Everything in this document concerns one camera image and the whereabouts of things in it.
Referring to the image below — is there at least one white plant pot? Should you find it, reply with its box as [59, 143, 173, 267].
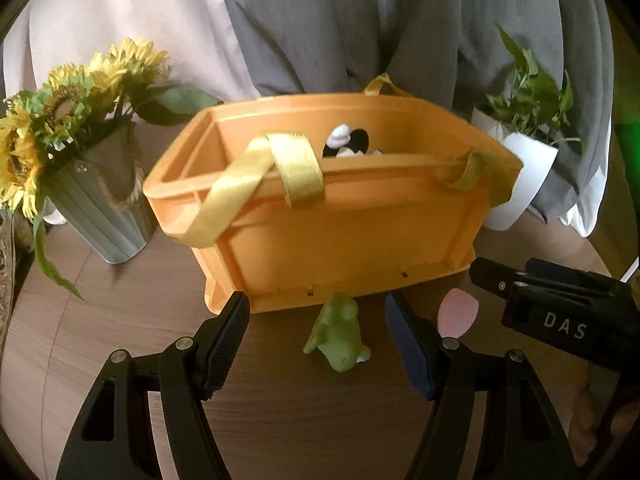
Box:
[470, 107, 561, 232]

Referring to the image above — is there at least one grey ribbed vase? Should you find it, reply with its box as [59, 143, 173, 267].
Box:
[42, 124, 156, 264]

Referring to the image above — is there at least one orange plastic basket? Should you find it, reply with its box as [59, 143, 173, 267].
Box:
[143, 77, 522, 312]

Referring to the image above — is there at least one person's right hand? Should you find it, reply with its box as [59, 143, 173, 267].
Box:
[568, 364, 639, 466]

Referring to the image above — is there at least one yellow sunflower bouquet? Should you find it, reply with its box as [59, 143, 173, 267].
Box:
[1, 38, 221, 294]

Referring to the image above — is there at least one Mickey Mouse plush toy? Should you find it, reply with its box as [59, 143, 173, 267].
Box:
[322, 124, 370, 158]

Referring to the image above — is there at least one green potted plant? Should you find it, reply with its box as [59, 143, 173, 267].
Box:
[480, 26, 586, 155]

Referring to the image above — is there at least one pink egg sponge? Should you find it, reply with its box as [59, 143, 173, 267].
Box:
[437, 288, 480, 338]

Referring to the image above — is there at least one patterned rug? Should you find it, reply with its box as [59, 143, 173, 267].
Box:
[0, 209, 35, 356]

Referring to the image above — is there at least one green plush frog toy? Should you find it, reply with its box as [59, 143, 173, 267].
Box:
[303, 292, 371, 373]

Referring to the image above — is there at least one white sheer curtain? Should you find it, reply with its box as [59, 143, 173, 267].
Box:
[1, 0, 256, 118]

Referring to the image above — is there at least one grey curtain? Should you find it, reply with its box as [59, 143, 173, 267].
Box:
[224, 0, 614, 235]

